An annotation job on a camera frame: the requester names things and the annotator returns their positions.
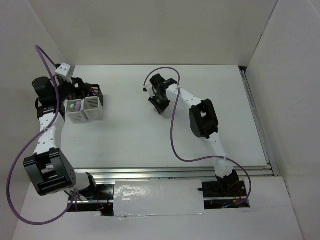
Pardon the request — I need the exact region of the shiny white cover sheet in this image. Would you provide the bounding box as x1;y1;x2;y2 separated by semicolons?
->
113;180;205;217

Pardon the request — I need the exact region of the purple highlighter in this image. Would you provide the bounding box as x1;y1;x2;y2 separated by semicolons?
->
74;101;82;112

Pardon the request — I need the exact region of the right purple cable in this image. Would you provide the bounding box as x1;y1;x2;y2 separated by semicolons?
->
143;67;252;206

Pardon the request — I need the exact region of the green highlighter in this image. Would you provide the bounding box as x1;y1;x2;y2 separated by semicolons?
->
69;103;76;112

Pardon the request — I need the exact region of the purple cable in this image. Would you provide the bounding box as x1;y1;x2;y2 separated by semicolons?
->
143;67;252;206
6;44;81;225

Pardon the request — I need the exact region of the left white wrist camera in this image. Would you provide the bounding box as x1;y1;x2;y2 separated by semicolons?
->
54;62;73;84

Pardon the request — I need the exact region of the white slatted organizer container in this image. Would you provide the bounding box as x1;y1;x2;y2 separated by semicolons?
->
65;84;104;124

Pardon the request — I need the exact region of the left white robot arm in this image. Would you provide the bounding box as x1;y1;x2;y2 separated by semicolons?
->
23;75;99;200

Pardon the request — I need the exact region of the aluminium rail frame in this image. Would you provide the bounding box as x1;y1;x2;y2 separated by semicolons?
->
62;65;274;181

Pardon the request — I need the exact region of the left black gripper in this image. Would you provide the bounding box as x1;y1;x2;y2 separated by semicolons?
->
54;76;93;103

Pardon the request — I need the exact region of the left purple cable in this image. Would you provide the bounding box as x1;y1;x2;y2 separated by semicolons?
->
6;44;81;225

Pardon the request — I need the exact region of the blue ballpoint pen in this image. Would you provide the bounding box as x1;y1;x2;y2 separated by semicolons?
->
90;88;98;97

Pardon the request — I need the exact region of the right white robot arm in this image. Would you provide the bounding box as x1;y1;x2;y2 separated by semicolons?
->
143;74;239;196

